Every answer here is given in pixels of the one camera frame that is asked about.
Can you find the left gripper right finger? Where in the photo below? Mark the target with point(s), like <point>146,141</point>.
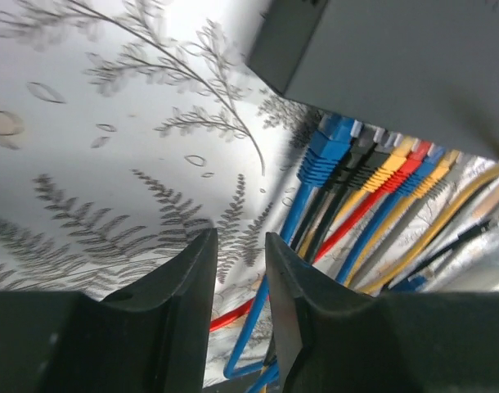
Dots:
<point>329,338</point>

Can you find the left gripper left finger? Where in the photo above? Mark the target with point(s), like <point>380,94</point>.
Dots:
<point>150,336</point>

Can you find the black network switch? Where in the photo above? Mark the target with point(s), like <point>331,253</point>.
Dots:
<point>428,69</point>

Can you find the floral table mat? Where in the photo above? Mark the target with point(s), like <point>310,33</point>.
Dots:
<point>127,128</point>

